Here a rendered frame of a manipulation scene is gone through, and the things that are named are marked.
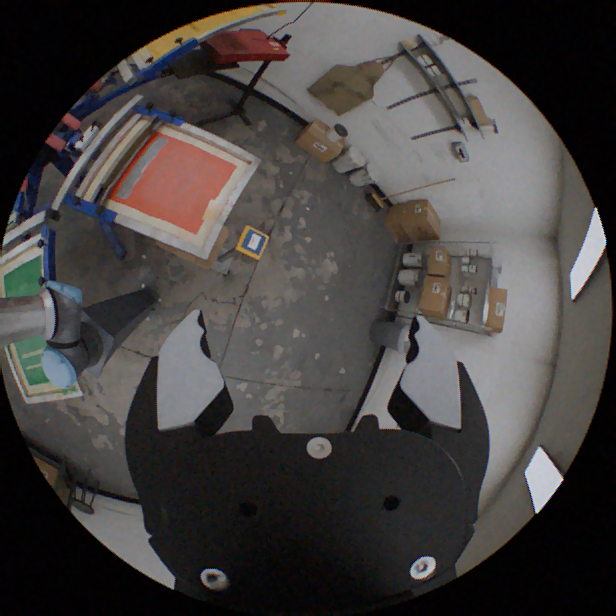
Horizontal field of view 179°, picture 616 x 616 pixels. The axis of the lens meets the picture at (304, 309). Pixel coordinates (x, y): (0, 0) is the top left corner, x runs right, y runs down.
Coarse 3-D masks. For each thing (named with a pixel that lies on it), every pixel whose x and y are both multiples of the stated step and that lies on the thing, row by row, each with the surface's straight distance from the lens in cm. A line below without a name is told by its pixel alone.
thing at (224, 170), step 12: (156, 132) 122; (144, 144) 118; (168, 144) 115; (180, 144) 114; (192, 144) 114; (156, 156) 111; (204, 156) 109; (216, 156) 110; (216, 168) 106; (228, 168) 107; (216, 180) 103; (228, 180) 104; (216, 192) 100
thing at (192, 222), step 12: (120, 180) 110; (144, 180) 105; (132, 192) 104; (204, 192) 100; (132, 204) 102; (144, 204) 100; (192, 204) 97; (204, 204) 98; (156, 216) 97; (168, 216) 96; (180, 216) 96; (192, 216) 95; (192, 228) 94
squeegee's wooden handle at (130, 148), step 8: (144, 128) 111; (152, 128) 116; (136, 136) 109; (144, 136) 113; (128, 144) 107; (136, 144) 110; (128, 152) 107; (120, 160) 104; (112, 168) 102; (120, 168) 107; (104, 176) 102; (112, 176) 104; (104, 184) 101
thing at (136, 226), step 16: (128, 128) 125; (176, 128) 120; (192, 128) 116; (112, 144) 121; (224, 144) 111; (96, 160) 119; (256, 160) 110; (80, 192) 114; (240, 192) 99; (224, 208) 94; (128, 224) 95; (144, 224) 93; (160, 240) 90; (176, 240) 89; (208, 240) 90
